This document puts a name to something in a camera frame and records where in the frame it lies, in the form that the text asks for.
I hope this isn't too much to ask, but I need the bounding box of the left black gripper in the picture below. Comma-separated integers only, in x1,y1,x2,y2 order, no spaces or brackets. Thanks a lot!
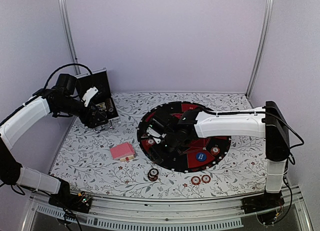
56,96,109,129

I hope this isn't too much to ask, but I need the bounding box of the orange chip sector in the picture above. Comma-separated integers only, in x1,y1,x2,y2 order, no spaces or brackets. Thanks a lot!
210,146,220,156
147,139,155,145

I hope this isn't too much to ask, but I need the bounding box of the blue small blind button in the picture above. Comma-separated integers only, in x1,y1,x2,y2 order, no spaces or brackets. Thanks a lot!
195,152,207,162

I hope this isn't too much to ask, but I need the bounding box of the orange chip stack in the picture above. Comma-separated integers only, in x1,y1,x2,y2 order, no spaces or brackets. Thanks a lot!
190,176,201,186

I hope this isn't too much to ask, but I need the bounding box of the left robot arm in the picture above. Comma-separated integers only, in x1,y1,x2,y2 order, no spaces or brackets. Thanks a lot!
0,63,109,214

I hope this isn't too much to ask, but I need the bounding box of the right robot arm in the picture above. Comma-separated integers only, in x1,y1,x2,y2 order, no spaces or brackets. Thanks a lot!
137,101,295,226

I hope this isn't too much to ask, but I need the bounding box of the dark brown chip stack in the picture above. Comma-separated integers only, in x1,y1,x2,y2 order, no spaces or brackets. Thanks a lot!
147,168,159,182

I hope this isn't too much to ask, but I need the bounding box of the wooden card holder block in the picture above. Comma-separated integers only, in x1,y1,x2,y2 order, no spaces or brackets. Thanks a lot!
119,155,135,162

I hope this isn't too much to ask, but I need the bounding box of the pink playing card deck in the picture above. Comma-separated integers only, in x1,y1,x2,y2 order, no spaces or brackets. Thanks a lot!
110,142,135,160

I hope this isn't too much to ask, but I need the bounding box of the aluminium poker chip case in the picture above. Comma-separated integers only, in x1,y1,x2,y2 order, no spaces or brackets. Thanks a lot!
75,67,120,133

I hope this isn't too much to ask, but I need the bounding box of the round red black poker mat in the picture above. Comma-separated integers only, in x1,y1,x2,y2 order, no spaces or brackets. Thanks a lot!
137,101,231,173

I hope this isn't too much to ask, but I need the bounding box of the floral table cloth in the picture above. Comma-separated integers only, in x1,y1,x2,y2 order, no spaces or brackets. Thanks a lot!
49,92,267,199

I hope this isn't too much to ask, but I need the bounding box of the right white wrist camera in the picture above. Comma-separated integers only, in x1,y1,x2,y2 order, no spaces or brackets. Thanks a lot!
146,129,166,144

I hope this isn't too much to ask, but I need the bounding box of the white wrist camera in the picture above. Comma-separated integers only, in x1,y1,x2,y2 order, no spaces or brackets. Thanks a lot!
146,129,166,144
81,86,98,107

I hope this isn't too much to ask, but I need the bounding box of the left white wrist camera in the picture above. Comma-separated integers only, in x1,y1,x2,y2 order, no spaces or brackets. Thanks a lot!
81,86,98,107

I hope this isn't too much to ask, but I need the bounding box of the front aluminium rail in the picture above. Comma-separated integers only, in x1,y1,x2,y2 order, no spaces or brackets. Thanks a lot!
21,185,315,231

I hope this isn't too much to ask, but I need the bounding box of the left aluminium frame post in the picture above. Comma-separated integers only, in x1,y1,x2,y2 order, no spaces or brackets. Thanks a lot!
57,0,78,63

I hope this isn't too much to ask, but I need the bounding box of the aluminium frame post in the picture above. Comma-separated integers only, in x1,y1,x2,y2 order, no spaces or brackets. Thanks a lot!
57,0,78,63
245,0,274,100

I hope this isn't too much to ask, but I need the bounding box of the right aluminium frame post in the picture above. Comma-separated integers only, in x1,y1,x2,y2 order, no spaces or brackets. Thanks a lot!
245,0,274,100

